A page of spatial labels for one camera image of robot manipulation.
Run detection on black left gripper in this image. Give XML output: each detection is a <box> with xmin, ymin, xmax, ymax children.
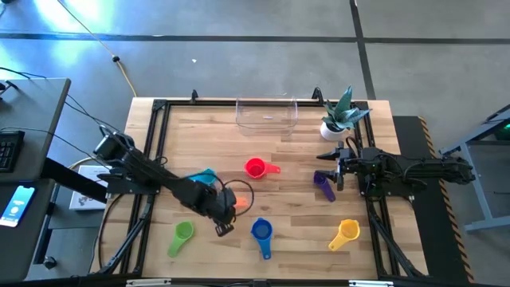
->
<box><xmin>194</xmin><ymin>185</ymin><xmax>238</xmax><ymax>238</ymax></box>

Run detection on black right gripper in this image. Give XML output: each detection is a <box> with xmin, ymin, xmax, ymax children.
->
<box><xmin>314</xmin><ymin>141</ymin><xmax>364</xmax><ymax>192</ymax></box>

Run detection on purple measuring cup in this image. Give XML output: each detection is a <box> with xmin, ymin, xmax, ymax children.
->
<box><xmin>312</xmin><ymin>171</ymin><xmax>337</xmax><ymax>203</ymax></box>

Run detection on teal measuring cup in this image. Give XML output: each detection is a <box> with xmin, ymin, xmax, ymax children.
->
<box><xmin>186</xmin><ymin>167</ymin><xmax>218</xmax><ymax>187</ymax></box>

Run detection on green measuring cup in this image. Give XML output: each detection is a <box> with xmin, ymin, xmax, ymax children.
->
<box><xmin>167</xmin><ymin>221</ymin><xmax>195</xmax><ymax>258</ymax></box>

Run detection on blue measuring cup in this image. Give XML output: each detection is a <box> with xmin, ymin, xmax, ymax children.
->
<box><xmin>249</xmin><ymin>217</ymin><xmax>274</xmax><ymax>261</ymax></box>

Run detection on red measuring cup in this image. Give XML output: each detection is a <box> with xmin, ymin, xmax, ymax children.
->
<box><xmin>243</xmin><ymin>157</ymin><xmax>282</xmax><ymax>179</ymax></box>

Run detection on yellow measuring cup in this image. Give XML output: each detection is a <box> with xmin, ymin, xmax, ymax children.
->
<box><xmin>328</xmin><ymin>218</ymin><xmax>361</xmax><ymax>253</ymax></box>

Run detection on clear plastic basket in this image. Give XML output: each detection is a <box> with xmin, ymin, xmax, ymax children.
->
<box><xmin>234</xmin><ymin>95</ymin><xmax>299</xmax><ymax>137</ymax></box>

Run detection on snake plant in white pot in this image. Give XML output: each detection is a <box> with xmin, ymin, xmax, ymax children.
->
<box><xmin>320</xmin><ymin>85</ymin><xmax>374</xmax><ymax>143</ymax></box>

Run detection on black hazard-striped floor mat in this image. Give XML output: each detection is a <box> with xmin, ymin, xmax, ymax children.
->
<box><xmin>392</xmin><ymin>115</ymin><xmax>476</xmax><ymax>285</ymax></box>

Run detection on white printed booklet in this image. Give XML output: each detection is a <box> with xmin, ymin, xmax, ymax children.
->
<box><xmin>69</xmin><ymin>164</ymin><xmax>112</xmax><ymax>211</ymax></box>

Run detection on black desk support beam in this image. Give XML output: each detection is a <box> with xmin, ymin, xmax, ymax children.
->
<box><xmin>41</xmin><ymin>157</ymin><xmax>108</xmax><ymax>204</ymax></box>

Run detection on gray metal stand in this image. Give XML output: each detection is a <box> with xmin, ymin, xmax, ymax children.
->
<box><xmin>439</xmin><ymin>104</ymin><xmax>510</xmax><ymax>234</ymax></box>

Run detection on dark gray desk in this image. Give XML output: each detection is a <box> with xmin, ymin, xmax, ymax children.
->
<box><xmin>0</xmin><ymin>179</ymin><xmax>55</xmax><ymax>282</ymax></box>

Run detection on smartphone with lit screen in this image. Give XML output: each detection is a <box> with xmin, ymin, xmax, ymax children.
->
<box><xmin>0</xmin><ymin>185</ymin><xmax>37</xmax><ymax>229</ymax></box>

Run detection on black keyboard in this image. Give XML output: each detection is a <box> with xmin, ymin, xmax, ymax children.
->
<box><xmin>0</xmin><ymin>130</ymin><xmax>26</xmax><ymax>174</ymax></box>

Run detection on black aluminium table frame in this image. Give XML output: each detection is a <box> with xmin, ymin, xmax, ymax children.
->
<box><xmin>97</xmin><ymin>87</ymin><xmax>430</xmax><ymax>280</ymax></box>

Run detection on silver metal bracket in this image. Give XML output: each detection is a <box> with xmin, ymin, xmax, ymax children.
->
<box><xmin>126</xmin><ymin>278</ymin><xmax>172</xmax><ymax>287</ymax></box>
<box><xmin>348</xmin><ymin>280</ymin><xmax>394</xmax><ymax>287</ymax></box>

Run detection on yellow floor cable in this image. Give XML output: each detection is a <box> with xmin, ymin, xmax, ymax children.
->
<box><xmin>55</xmin><ymin>0</ymin><xmax>139</xmax><ymax>99</ymax></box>

